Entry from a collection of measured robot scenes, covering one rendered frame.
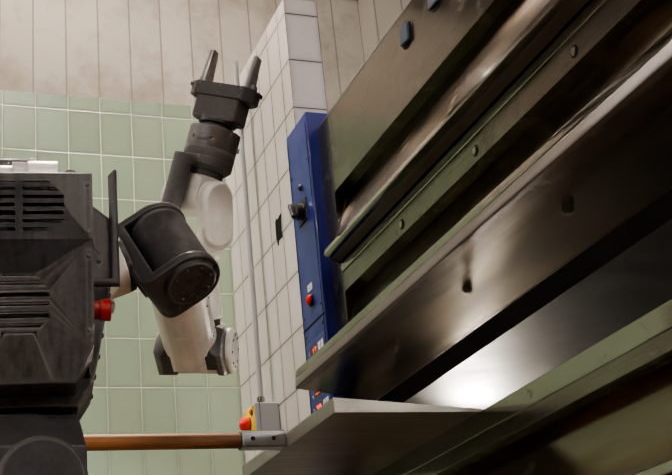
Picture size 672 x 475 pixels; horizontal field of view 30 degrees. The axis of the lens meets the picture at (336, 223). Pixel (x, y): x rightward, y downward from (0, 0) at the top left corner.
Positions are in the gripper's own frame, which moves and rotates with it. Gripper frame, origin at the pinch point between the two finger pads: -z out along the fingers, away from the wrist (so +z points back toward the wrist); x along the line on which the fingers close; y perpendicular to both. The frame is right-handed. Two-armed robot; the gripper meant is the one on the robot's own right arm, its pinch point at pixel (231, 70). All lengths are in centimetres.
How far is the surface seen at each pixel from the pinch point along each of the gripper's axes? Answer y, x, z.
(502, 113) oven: 28, -42, -7
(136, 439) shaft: 24, 12, 66
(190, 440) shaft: 31, 4, 64
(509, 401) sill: 32, -53, 43
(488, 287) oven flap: 30, -45, 24
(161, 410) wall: 146, 68, 64
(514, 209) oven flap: 1, -53, 15
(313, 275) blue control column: 100, 14, 21
